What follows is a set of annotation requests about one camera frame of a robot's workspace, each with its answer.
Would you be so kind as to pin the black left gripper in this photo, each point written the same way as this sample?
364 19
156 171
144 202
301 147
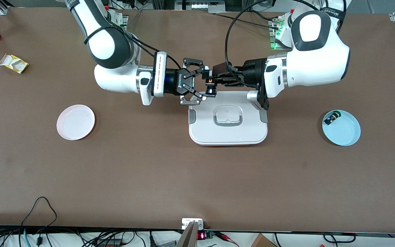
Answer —
251 72

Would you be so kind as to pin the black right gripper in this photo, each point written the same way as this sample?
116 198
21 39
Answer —
178 82

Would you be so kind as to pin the orange push-button switch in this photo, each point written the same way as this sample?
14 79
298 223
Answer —
211 90

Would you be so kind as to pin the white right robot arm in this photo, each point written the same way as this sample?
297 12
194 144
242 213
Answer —
115 79

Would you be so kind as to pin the brown cardboard box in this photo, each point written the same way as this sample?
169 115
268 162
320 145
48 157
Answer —
262 241

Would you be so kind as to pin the white power strip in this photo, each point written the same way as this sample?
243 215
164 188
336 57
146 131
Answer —
201 6

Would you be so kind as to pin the small black blue toy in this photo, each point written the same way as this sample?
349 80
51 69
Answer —
332 118

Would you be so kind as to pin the pink round plate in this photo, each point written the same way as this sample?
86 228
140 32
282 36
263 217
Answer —
75 122

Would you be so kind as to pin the light blue round plate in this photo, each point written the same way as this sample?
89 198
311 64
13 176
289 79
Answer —
345 132

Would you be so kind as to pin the small white mounting block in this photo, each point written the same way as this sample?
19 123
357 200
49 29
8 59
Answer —
187 223

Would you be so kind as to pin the red LED display board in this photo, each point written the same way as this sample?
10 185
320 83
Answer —
201 235

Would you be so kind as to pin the grey aluminium bar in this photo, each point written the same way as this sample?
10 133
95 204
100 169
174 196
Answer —
189 238

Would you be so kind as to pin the yellow snack packet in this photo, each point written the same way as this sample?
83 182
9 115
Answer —
15 64

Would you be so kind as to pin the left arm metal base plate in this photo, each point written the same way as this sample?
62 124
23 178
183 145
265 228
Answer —
273 37

